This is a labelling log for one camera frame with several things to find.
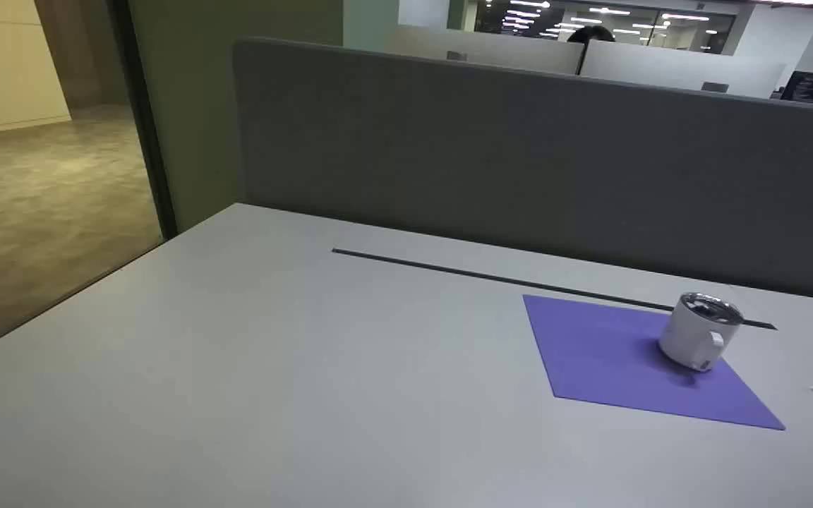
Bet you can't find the grey desk divider panel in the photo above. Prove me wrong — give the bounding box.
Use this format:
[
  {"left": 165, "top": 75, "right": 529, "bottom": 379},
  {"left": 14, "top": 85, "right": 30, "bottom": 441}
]
[{"left": 230, "top": 39, "right": 813, "bottom": 295}]

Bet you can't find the white mug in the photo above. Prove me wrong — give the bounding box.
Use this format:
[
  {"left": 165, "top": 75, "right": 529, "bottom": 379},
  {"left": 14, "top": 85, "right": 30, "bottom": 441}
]
[{"left": 656, "top": 293, "right": 742, "bottom": 372}]

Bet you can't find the white rear divider panel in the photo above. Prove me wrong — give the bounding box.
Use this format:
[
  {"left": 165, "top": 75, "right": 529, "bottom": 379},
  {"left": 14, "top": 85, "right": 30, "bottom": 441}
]
[{"left": 582, "top": 41, "right": 785, "bottom": 99}]

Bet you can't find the purple mat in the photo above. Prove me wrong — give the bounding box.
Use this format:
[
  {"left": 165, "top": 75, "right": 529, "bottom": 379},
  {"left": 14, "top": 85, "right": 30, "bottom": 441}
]
[{"left": 522, "top": 295, "right": 785, "bottom": 431}]

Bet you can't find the dark door frame post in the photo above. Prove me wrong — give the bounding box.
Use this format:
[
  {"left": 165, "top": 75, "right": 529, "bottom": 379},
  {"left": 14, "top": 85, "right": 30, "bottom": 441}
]
[{"left": 106, "top": 0, "right": 178, "bottom": 240}]

